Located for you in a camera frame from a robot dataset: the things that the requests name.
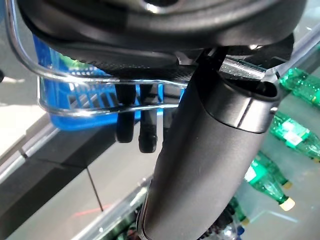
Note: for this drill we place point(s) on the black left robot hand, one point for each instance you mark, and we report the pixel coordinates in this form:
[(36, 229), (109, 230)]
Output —
[(200, 150)]

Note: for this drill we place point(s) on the cola bottle blue label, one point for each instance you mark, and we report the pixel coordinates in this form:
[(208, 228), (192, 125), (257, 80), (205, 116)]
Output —
[(228, 225)]

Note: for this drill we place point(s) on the blue plastic shopping basket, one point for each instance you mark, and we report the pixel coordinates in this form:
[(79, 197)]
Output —
[(70, 122)]

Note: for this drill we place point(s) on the green soda bottle yellow cap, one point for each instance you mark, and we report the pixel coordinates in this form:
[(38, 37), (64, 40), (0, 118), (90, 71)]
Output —
[(238, 210), (265, 182), (302, 87), (273, 167), (292, 135)]

